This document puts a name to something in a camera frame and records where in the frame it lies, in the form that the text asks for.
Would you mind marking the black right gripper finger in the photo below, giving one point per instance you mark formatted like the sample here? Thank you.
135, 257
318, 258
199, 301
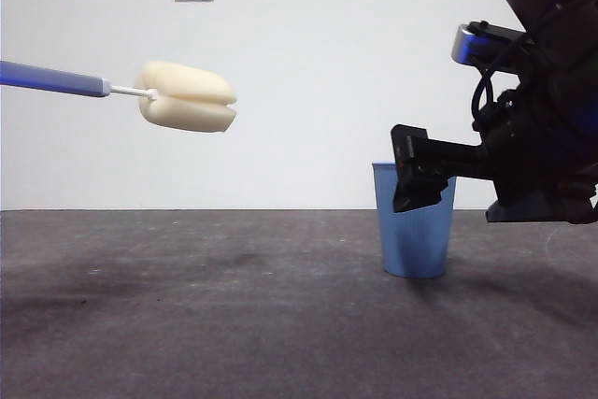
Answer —
528, 213
420, 170

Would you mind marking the blue ribbed plastic cup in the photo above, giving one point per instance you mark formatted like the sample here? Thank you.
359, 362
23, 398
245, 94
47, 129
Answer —
416, 245

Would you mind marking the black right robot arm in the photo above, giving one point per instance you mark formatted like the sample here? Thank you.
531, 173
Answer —
556, 109

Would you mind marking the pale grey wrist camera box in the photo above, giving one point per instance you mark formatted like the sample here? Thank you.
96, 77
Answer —
467, 46

